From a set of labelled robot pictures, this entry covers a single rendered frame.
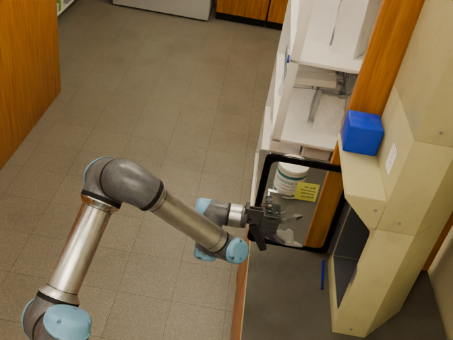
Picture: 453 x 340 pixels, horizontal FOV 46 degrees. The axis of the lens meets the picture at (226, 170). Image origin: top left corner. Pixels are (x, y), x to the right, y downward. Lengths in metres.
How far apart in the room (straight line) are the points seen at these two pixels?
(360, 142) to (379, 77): 0.21
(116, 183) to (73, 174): 2.44
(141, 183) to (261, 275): 0.73
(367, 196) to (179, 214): 0.51
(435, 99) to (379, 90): 0.41
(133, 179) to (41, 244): 1.99
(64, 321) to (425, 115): 0.99
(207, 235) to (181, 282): 1.63
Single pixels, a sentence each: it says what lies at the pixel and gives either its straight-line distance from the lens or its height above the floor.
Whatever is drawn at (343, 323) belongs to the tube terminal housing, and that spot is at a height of 0.99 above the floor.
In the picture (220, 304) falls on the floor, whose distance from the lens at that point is 3.06.
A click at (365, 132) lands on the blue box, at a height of 1.59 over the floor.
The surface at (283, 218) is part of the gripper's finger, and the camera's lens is 1.76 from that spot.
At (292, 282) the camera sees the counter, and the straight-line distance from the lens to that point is 1.97.
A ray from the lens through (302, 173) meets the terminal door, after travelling 1.79.
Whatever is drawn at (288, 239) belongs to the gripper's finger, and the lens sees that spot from 1.68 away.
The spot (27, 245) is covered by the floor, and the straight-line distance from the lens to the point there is 3.35.
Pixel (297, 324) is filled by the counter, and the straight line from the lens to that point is 1.85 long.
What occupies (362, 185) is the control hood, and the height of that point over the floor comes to 1.51.
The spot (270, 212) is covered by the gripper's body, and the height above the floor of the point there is 1.28.
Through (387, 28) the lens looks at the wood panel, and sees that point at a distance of 1.64.
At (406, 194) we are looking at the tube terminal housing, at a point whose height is 1.55.
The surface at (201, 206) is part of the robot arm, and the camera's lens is 1.68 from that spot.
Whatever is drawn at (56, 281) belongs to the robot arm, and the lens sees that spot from 1.51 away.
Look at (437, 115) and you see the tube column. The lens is 1.36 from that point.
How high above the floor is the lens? 2.36
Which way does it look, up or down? 36 degrees down
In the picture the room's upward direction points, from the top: 10 degrees clockwise
